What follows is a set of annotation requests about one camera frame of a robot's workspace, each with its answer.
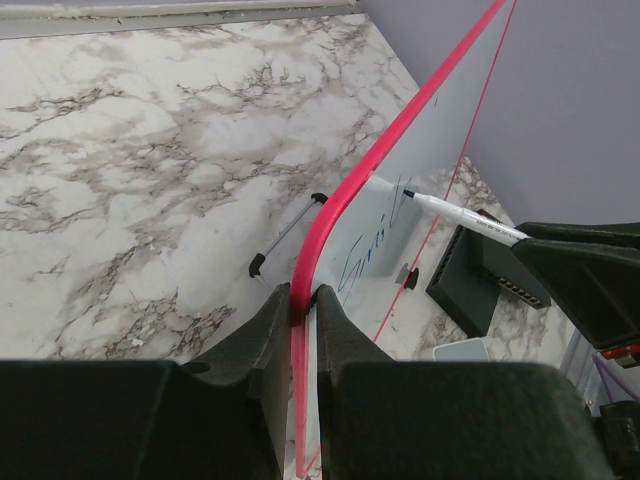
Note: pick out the red-framed whiteboard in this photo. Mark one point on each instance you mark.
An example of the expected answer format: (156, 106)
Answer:
(420, 151)

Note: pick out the white whiteboard eraser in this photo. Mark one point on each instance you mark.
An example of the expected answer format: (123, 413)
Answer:
(469, 350)

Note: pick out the black whiteboard stand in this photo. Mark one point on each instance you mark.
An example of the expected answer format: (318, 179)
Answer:
(290, 232)

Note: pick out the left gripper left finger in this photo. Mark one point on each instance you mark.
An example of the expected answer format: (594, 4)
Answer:
(248, 375)

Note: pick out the blue whiteboard marker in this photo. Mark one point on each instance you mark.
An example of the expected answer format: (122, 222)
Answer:
(471, 220)

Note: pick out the aluminium table frame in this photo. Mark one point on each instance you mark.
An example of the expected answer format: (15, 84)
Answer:
(25, 19)

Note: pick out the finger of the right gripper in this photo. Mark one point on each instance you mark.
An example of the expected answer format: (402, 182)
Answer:
(609, 234)
(596, 286)

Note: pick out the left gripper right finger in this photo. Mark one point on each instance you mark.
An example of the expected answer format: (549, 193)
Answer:
(345, 357)

